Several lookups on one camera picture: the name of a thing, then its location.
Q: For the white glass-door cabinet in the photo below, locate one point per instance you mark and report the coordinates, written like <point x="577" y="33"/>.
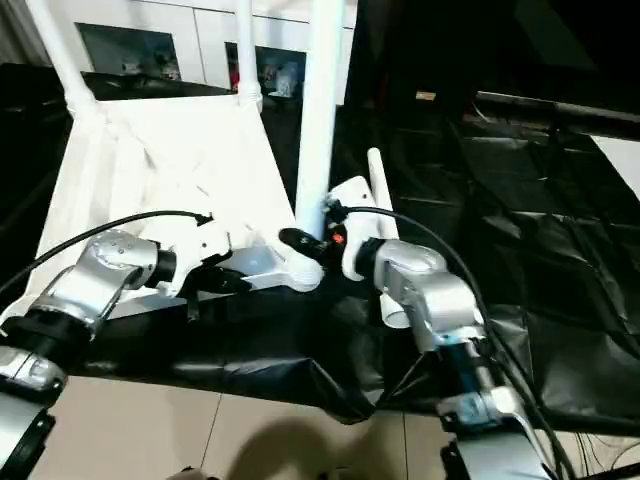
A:
<point x="200" y="30"/>

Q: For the long black pole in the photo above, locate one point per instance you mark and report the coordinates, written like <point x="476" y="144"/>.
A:
<point x="560" y="107"/>

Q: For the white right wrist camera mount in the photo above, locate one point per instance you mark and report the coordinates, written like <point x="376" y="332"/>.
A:
<point x="357" y="210"/>

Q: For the grey curtain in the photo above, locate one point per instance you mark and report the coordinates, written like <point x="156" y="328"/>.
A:
<point x="20" y="30"/>

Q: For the white plastic table top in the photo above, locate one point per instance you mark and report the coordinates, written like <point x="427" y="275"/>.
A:
<point x="175" y="160"/>

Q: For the red white bottle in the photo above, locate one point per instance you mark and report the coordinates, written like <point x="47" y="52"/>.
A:
<point x="232" y="70"/>

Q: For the black fabric covered furniture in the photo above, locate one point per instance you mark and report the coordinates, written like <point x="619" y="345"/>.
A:
<point x="500" y="45"/>

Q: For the white patterned figure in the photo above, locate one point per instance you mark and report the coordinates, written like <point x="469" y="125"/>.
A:
<point x="285" y="82"/>

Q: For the black robot foot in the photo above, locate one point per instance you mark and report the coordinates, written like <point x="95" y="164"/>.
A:
<point x="192" y="474"/>

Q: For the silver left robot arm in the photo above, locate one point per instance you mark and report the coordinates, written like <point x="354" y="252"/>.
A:
<point x="100" y="275"/>

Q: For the white plastic table leg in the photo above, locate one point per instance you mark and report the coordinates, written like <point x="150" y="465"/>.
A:
<point x="320" y="125"/>
<point x="382" y="200"/>
<point x="60" y="50"/>
<point x="248" y="50"/>

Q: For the white flat board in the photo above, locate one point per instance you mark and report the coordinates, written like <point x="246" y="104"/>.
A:
<point x="620" y="160"/>

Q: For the black table mat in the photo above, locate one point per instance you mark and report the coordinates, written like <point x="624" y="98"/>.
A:
<point x="525" y="225"/>

